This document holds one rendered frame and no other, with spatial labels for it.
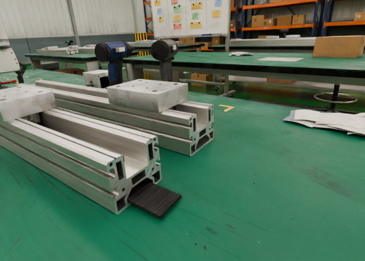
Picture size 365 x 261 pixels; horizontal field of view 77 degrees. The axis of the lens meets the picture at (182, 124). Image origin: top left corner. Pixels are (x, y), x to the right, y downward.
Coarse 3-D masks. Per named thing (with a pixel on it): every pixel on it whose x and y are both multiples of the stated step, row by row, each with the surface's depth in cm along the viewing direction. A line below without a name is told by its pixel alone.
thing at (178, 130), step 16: (64, 96) 68; (80, 96) 64; (96, 96) 71; (80, 112) 68; (96, 112) 61; (112, 112) 57; (128, 112) 55; (144, 112) 50; (160, 112) 48; (176, 112) 47; (192, 112) 52; (208, 112) 49; (128, 128) 55; (144, 128) 53; (160, 128) 49; (176, 128) 46; (192, 128) 45; (208, 128) 51; (160, 144) 51; (176, 144) 48; (192, 144) 46
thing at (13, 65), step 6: (0, 48) 94; (6, 48) 97; (0, 54) 95; (6, 54) 97; (12, 54) 99; (0, 60) 96; (6, 60) 97; (12, 60) 99; (0, 66) 96; (6, 66) 98; (12, 66) 100; (18, 66) 102; (0, 72) 97; (6, 72) 99
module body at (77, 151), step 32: (0, 128) 51; (32, 128) 42; (64, 128) 49; (96, 128) 41; (32, 160) 46; (64, 160) 36; (96, 160) 30; (128, 160) 38; (96, 192) 34; (128, 192) 33
